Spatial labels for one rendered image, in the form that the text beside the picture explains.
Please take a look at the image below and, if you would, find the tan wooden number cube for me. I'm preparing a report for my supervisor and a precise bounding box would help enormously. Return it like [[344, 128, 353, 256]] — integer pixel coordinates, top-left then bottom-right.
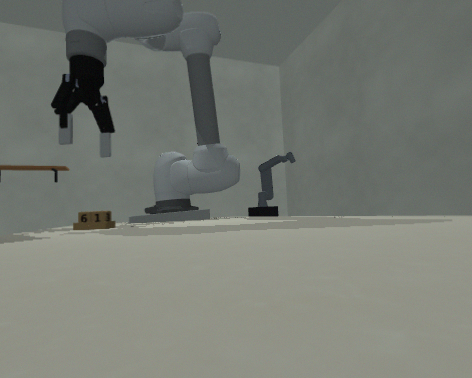
[[78, 212, 92, 223], [92, 211, 111, 222]]

